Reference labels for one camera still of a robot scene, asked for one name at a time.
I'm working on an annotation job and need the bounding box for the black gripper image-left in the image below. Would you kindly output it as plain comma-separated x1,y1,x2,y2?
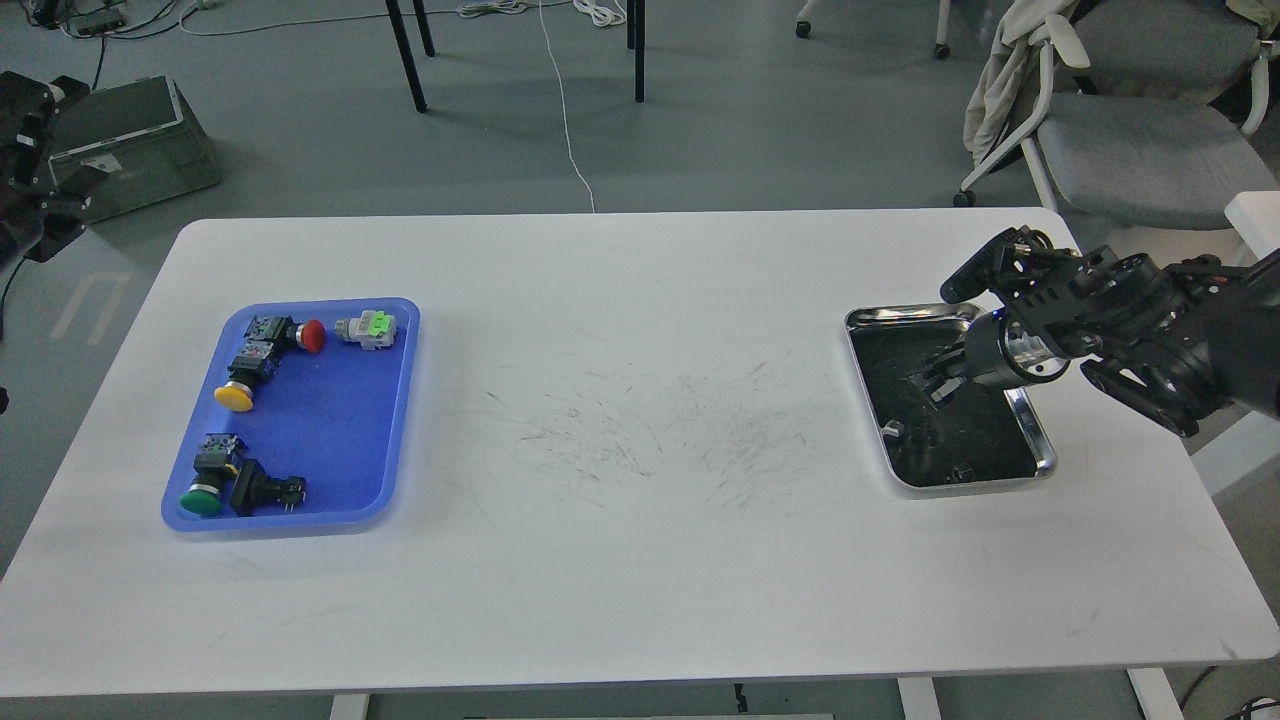
1,72,109,264

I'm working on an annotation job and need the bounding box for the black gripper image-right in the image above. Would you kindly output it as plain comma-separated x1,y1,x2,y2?
906,315,1071,406

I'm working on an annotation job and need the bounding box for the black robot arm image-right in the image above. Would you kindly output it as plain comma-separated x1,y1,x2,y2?
910,241,1279,438

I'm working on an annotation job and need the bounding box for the silver metal tray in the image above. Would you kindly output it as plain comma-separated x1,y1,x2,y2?
844,304,1059,495

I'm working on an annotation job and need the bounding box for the blue plastic tray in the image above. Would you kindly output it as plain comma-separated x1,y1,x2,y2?
160,297,421,537

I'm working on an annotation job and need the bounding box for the grey green storage crate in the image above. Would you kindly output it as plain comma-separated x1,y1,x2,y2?
47,76,223,223

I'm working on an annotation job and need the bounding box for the beige cloth on chair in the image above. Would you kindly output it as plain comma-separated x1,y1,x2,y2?
963,1,1082,165

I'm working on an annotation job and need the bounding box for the grey office chair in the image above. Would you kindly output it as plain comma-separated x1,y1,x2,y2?
954,1,1277,231

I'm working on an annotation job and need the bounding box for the black table leg left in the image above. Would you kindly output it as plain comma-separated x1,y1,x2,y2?
384,0,436,115

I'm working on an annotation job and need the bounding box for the black table leg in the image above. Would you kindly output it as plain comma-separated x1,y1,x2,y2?
625,0,646,104
384,0,436,115

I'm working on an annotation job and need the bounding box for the black table leg right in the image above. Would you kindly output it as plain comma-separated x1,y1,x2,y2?
625,0,646,104

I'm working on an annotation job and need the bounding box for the black wrist camera image-right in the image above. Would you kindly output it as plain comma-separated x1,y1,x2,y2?
940,225,1057,304

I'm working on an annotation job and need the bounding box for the black floor cable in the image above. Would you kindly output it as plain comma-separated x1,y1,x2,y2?
26,0,201,91

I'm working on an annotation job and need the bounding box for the yellow push button switch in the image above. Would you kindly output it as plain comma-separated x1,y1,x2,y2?
212,340,279,413

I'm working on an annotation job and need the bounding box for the red push button switch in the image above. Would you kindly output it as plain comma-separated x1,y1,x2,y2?
243,315,326,354

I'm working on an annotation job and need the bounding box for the green push button switch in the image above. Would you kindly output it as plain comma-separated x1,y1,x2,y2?
179,433,247,518

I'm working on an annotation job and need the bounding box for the grey green switch module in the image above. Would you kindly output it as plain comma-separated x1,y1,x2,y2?
333,310,397,351

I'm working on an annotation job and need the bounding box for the white floor cable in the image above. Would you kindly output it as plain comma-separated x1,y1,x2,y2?
180,0,628,214

